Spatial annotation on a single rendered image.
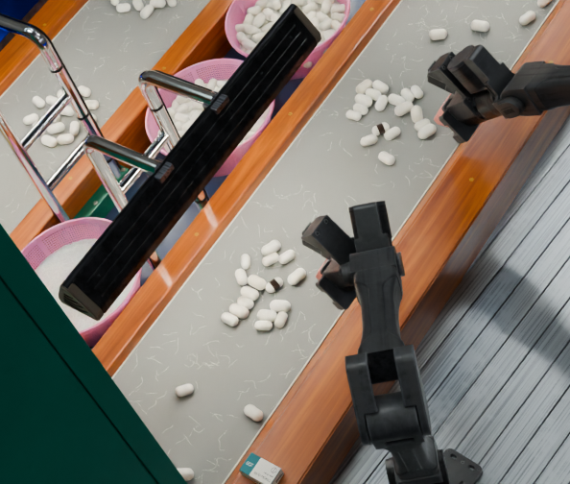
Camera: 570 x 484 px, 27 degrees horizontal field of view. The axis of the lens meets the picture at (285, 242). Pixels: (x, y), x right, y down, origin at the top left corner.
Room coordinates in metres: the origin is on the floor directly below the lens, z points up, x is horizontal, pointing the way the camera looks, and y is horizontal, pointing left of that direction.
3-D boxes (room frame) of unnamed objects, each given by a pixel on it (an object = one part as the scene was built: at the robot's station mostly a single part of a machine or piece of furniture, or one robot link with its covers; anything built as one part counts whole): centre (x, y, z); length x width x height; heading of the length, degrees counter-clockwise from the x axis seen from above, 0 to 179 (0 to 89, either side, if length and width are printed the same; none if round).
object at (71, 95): (1.71, 0.37, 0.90); 0.20 x 0.19 x 0.45; 128
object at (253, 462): (0.92, 0.17, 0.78); 0.06 x 0.04 x 0.02; 38
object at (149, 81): (1.40, 0.13, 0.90); 0.20 x 0.19 x 0.45; 128
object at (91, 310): (1.33, 0.08, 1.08); 0.62 x 0.08 x 0.07; 128
